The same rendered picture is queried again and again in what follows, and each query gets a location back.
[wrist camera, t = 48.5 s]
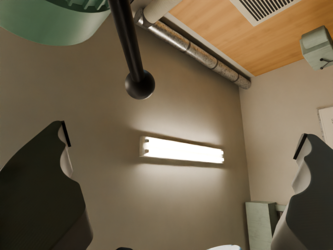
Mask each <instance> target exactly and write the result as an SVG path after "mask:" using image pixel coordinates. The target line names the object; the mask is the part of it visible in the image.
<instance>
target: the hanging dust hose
mask: <svg viewBox="0 0 333 250"><path fill-rule="evenodd" d="M181 1H183V0H152V1H151V2H150V3H149V4H148V5H147V6H146V7H145V8H144V10H143V13H144V16H145V18H146V19H147V20H148V21H149V22H150V23H155V22H157V21H158V20H159V19H160V18H161V17H162V16H164V15H165V14H166V13H167V12H169V11H170V10H171V9H172V8H174V7H175V6H176V5H177V4H179V3H180V2H181Z"/></svg>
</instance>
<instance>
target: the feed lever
mask: <svg viewBox="0 0 333 250"><path fill-rule="evenodd" d="M107 1H108V4H109V7H110V10H111V14H112V17H113V20H114V23H115V27H116V30H117V33H118V36H119V39H120V43H121V46H122V49H123V52H124V55H125V58H126V62H127V65H128V68H129V71H130V73H129V74H128V75H127V77H126V79H125V89H126V91H127V93H128V94H129V95H130V96H131V97H132V98H134V99H137V100H144V99H147V98H148V97H150V96H151V95H152V94H153V92H154V89H155V80H154V78H153V76H152V75H151V74H150V73H149V72H148V71H146V70H144V69H143V65H142V60H141V55H140V50H139V45H138V40H137V35H136V30H135V25H134V20H133V15H132V10H131V5H130V0H107Z"/></svg>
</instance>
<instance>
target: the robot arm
mask: <svg viewBox="0 0 333 250"><path fill-rule="evenodd" d="M69 147H71V144H70V140H69V137H68V133H67V129H66V126H65V122H64V121H54V122H52V123H51V124H49V125H48V126H47V127H46V128H45V129H43V130H42V131H41V132H40V133H39V134H37V135H36V136H35V137H34V138H32V139H31V140H30V141H29V142H28V143H26V144H25V145H24V146H23V147H22V148H20V149H19V150H18V151H17V152H16V153H15V154H14V155H13V156H12V157H11V158H10V160H9V161H8V162H7V163H6V164H5V165H4V166H3V168H2V169H1V170H0V250H86V248H87V247H88V246H89V245H90V243H91V241H92V239H93V235H94V233H93V229H92V226H91V222H90V218H89V215H88V211H87V208H86V204H85V201H84V197H83V194H82V191H81V187H80V184H79V183H78V182H76V181H74V180H72V179H71V176H72V174H73V168H72V165H71V162H70V158H69V155H68V152H67V151H68V148H69ZM293 159H294V160H296V163H297V165H298V167H299V169H298V171H297V173H296V175H295V177H294V179H293V181H292V183H291V186H292V188H293V190H294V193H295V195H293V196H292V197H291V199H290V201H289V202H288V204H287V206H286V208H285V210H284V212H283V214H282V216H281V218H280V220H279V221H278V223H277V225H276V229H275V232H274V235H273V239H272V242H271V250H333V149H332V148H330V147H329V146H328V145H327V144H326V143H325V142H323V141H322V140H321V139H320V138H319V137H318V136H316V135H314V134H306V133H303V134H301V136H300V139H299V141H298V144H297V147H296V150H295V153H294V156H293Z"/></svg>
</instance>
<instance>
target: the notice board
mask: <svg viewBox="0 0 333 250"><path fill-rule="evenodd" d="M316 110H317V114H318V119H319V123H320V128H321V133H322V137H323V142H325V143H326V144H327V145H328V146H329V147H330V148H332V149H333V105H332V106H327V107H323V108H318V109H316Z"/></svg>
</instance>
